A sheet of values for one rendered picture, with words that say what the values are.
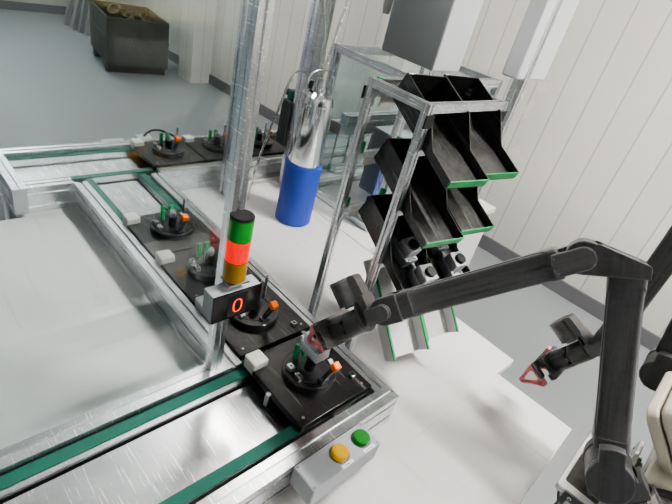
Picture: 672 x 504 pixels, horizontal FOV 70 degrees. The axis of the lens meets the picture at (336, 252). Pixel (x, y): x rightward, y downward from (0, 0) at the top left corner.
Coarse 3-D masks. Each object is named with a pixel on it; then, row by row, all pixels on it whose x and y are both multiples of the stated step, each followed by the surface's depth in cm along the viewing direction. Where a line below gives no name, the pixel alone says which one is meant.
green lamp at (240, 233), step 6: (234, 222) 93; (252, 222) 95; (228, 228) 95; (234, 228) 94; (240, 228) 94; (246, 228) 94; (252, 228) 96; (228, 234) 96; (234, 234) 95; (240, 234) 94; (246, 234) 95; (252, 234) 97; (234, 240) 95; (240, 240) 95; (246, 240) 96
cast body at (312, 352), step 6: (306, 336) 117; (306, 342) 117; (300, 348) 120; (306, 348) 118; (312, 348) 116; (306, 354) 119; (312, 354) 117; (318, 354) 116; (324, 354) 117; (312, 360) 117; (318, 360) 117
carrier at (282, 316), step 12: (264, 288) 140; (264, 300) 142; (276, 300) 146; (252, 312) 136; (264, 312) 137; (276, 312) 138; (288, 312) 142; (228, 324) 132; (240, 324) 132; (252, 324) 132; (264, 324) 133; (276, 324) 137; (288, 324) 138; (300, 324) 139; (228, 336) 129; (240, 336) 130; (252, 336) 131; (264, 336) 132; (276, 336) 133; (288, 336) 134; (240, 348) 126; (252, 348) 127; (264, 348) 129; (240, 360) 125
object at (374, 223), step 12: (372, 204) 127; (384, 204) 135; (372, 216) 128; (384, 216) 136; (372, 228) 129; (396, 228) 136; (408, 228) 136; (372, 240) 129; (420, 252) 133; (384, 264) 126; (396, 264) 128; (420, 264) 132; (396, 276) 123; (396, 288) 124
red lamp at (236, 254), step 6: (228, 240) 96; (228, 246) 97; (234, 246) 96; (240, 246) 96; (246, 246) 97; (228, 252) 97; (234, 252) 97; (240, 252) 97; (246, 252) 98; (228, 258) 98; (234, 258) 97; (240, 258) 98; (246, 258) 99; (234, 264) 98; (240, 264) 99
